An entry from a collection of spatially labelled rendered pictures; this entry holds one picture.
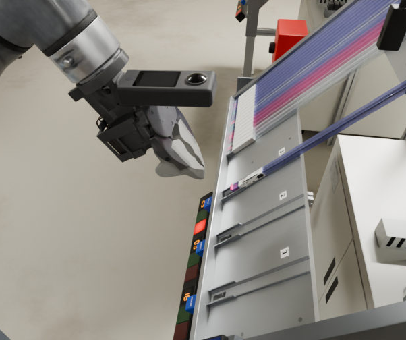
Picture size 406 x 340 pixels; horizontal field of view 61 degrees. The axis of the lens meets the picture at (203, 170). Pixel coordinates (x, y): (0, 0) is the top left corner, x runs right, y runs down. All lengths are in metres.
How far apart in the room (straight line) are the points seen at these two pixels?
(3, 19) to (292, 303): 0.45
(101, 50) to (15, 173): 1.65
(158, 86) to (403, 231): 0.61
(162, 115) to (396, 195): 0.68
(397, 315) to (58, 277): 1.32
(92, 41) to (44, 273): 1.26
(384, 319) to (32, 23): 0.45
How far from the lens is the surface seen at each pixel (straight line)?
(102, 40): 0.42
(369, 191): 0.96
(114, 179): 1.81
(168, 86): 0.41
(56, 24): 0.41
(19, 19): 0.42
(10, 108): 2.54
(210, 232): 0.65
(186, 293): 0.68
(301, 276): 0.49
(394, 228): 0.84
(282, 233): 0.55
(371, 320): 0.40
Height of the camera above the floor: 1.26
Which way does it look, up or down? 45 degrees down
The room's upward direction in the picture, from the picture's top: straight up
